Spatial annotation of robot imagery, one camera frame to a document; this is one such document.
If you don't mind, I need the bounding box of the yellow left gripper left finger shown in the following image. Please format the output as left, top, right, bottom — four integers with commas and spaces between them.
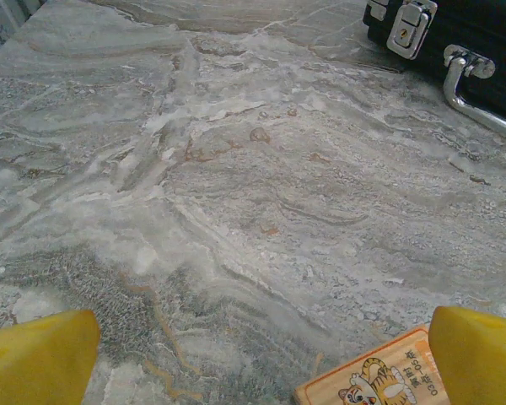
0, 309, 101, 405

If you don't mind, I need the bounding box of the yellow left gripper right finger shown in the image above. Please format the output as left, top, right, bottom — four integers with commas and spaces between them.
428, 306, 506, 405

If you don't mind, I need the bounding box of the wooden block with tiger print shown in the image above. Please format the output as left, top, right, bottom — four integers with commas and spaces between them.
293, 324, 451, 405

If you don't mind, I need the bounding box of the black hard case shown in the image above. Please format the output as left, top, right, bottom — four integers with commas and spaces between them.
361, 0, 506, 149

